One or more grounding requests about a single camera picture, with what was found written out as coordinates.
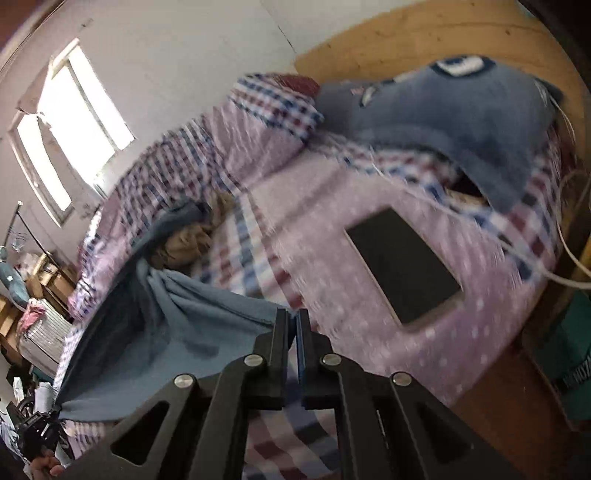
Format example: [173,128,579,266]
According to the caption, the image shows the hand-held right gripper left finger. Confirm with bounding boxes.
[55,308,291,480]

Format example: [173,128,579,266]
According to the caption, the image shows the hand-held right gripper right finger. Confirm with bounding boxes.
[298,308,527,480]

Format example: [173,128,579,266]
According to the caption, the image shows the light blue shirt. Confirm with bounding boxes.
[55,258,298,423]

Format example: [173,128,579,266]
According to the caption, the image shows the person's left hand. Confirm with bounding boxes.
[30,455,65,478]

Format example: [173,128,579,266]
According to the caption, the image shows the plaid bed sheet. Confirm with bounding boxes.
[55,134,573,480]

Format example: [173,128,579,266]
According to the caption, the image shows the black tablet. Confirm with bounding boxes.
[344,207,464,326]

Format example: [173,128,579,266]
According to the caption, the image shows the pink cloth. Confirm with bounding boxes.
[22,299,47,324]

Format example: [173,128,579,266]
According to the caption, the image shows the tan garment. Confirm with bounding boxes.
[159,190,234,275]

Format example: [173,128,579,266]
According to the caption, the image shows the teal hanging garment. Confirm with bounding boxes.
[0,247,29,311]

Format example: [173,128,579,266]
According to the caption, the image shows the purple plaid-edged pillow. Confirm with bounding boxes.
[217,71,326,181]

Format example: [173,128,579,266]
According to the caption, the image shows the blue plush toy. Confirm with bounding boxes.
[316,55,566,213]

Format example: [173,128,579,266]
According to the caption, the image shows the green bag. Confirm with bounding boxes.
[531,295,591,421]

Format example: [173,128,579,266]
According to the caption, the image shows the window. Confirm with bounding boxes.
[9,39,137,227]

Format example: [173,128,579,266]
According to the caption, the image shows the wooden headboard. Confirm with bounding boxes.
[295,0,591,185]

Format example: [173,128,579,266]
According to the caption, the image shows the white cable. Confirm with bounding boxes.
[369,99,591,291]

